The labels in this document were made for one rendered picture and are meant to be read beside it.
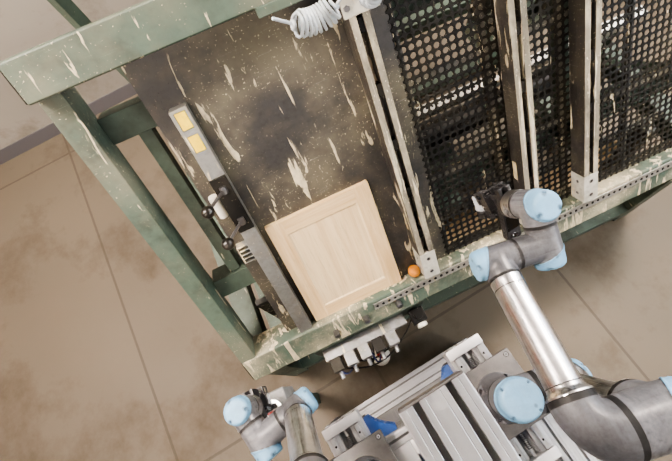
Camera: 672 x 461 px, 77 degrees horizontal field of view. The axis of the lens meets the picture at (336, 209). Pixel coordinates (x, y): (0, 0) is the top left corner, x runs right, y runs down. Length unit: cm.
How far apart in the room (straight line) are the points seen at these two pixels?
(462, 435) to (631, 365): 237
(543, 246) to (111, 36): 109
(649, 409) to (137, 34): 127
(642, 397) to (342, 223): 92
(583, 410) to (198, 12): 114
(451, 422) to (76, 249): 308
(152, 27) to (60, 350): 250
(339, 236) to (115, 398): 195
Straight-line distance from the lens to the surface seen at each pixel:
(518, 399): 135
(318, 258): 152
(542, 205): 106
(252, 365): 177
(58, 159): 385
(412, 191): 144
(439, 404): 55
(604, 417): 98
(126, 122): 132
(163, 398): 288
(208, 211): 120
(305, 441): 110
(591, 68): 169
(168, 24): 111
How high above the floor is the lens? 257
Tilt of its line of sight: 67 degrees down
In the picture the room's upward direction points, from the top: 17 degrees counter-clockwise
